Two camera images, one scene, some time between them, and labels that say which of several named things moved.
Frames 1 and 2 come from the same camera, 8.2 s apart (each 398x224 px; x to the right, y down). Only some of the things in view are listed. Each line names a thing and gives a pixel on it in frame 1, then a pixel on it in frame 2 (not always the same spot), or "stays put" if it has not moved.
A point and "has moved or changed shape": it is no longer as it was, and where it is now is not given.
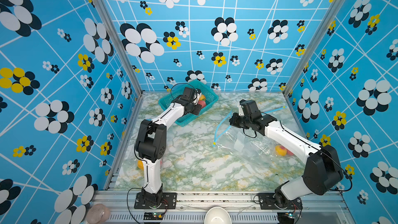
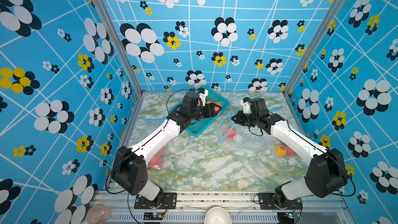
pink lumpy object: x=98 y=213 stays put
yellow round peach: x=280 y=151 stays put
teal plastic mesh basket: x=211 y=97 → x=195 y=128
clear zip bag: x=245 y=144 has moved or changed shape
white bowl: x=217 y=215 stays put
